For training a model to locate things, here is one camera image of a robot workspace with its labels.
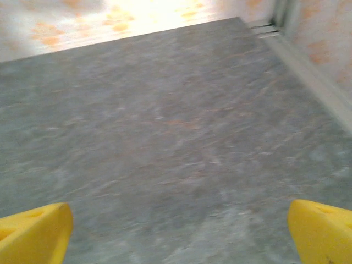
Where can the aluminium table side rail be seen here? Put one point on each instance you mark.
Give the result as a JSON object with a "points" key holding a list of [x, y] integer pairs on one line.
{"points": [[308, 77]]}

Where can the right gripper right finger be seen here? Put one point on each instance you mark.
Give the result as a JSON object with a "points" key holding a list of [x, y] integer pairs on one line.
{"points": [[324, 236]]}

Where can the aluminium frame post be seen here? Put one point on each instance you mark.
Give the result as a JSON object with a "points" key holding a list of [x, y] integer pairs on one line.
{"points": [[288, 11]]}

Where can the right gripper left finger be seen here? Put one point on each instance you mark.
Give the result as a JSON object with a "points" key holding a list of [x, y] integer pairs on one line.
{"points": [[33, 236]]}

